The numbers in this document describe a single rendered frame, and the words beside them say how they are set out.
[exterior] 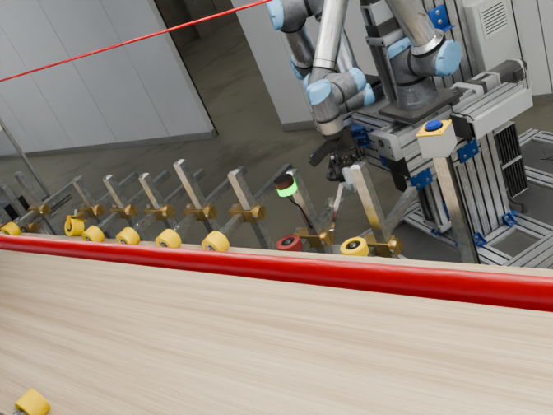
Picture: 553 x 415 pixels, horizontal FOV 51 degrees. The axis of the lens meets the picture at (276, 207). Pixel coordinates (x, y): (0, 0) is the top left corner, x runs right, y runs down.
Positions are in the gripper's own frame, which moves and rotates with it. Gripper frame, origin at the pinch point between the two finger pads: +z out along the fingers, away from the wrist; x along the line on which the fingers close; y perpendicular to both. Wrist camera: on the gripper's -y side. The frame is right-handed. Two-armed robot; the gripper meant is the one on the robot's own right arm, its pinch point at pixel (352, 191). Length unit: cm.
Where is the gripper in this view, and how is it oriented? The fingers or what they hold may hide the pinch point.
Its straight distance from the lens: 219.2
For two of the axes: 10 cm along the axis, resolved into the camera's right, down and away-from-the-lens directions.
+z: 3.8, 8.0, 4.6
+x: -7.7, -0.1, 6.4
